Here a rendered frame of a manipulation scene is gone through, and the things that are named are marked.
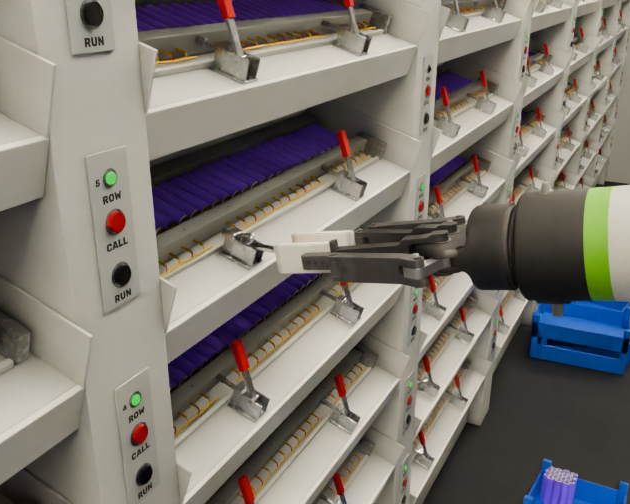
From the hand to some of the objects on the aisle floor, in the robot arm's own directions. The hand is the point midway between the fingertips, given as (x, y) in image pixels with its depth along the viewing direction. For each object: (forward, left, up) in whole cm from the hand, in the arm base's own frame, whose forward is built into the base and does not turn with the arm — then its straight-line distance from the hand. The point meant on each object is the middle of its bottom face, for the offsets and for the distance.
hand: (315, 252), depth 70 cm
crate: (-28, -78, -93) cm, 125 cm away
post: (+17, +22, -96) cm, 100 cm away
